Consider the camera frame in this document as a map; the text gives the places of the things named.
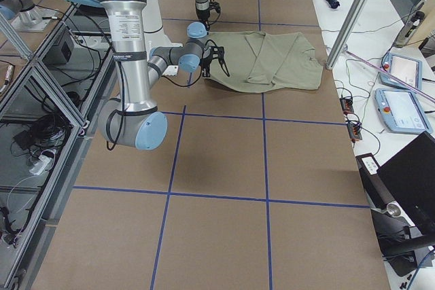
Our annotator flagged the reacher grabber stick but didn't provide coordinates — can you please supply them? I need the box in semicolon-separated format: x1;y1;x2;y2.
342;49;435;103

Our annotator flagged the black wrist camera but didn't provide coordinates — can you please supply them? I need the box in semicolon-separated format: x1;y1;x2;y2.
209;46;225;65
209;0;221;14

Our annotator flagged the black laptop computer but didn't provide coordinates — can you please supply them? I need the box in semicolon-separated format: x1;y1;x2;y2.
356;132;434;276

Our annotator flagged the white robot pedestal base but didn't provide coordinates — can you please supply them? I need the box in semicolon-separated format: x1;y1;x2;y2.
142;0;182;58

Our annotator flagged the aluminium frame post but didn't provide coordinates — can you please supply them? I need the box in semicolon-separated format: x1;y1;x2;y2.
326;0;367;70

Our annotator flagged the far blue teach pendant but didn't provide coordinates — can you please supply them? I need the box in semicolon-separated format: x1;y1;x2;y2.
381;52;422;89

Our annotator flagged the aluminium frame rail structure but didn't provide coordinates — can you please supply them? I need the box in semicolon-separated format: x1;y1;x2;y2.
1;5;115;289

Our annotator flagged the near blue teach pendant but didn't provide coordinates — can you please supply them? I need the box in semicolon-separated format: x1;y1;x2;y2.
375;88;433;134

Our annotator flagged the blue teach pendant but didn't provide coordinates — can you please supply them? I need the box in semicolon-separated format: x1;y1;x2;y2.
381;52;422;89
375;88;433;134

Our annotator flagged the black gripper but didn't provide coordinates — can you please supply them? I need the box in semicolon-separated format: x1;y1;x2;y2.
196;8;211;31
200;48;213;78

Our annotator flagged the olive green long-sleeve shirt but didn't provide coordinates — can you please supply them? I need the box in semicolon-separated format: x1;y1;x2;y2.
209;31;323;93

